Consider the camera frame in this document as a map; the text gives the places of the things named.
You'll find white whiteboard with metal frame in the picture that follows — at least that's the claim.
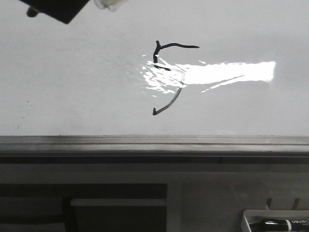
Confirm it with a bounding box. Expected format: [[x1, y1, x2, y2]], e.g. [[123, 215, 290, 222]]
[[0, 0, 309, 153]]

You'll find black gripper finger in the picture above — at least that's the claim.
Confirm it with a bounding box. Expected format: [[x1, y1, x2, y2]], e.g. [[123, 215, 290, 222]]
[[21, 0, 89, 24]]

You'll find black marker in tray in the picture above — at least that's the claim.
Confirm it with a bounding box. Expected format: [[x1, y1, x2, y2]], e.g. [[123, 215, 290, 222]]
[[250, 219, 309, 232]]

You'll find white marker tray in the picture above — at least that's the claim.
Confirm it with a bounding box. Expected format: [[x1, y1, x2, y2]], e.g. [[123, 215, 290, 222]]
[[241, 210, 309, 232]]

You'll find white taped whiteboard marker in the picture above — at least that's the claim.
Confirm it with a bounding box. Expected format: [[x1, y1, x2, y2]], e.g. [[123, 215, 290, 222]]
[[94, 0, 127, 12]]

